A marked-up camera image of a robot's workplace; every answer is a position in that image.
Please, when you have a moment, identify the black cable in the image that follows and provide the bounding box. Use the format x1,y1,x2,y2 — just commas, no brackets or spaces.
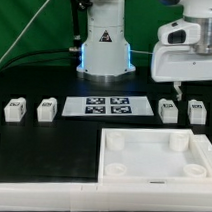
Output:
0,44,80,81

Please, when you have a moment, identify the white cable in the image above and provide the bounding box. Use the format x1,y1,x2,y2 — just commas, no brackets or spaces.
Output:
0,0,59,75

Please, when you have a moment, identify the white square tabletop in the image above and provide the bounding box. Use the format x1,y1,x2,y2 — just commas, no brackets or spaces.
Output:
98,128,212,185

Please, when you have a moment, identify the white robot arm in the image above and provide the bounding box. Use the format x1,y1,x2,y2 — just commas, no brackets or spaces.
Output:
77,0,212,86

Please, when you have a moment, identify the white sheet with markers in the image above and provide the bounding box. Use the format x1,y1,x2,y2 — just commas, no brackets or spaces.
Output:
62,96,154,117

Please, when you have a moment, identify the white front obstacle bar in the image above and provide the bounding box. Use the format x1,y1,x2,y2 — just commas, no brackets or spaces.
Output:
0,182,212,212

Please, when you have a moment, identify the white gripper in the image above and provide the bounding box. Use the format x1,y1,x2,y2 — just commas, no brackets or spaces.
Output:
151,20,212,100

